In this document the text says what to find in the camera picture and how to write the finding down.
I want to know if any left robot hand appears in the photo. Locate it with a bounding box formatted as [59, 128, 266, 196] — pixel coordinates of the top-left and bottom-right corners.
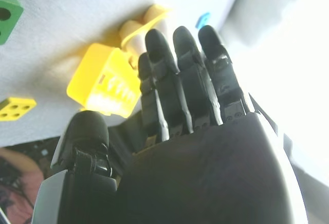
[30, 25, 309, 224]

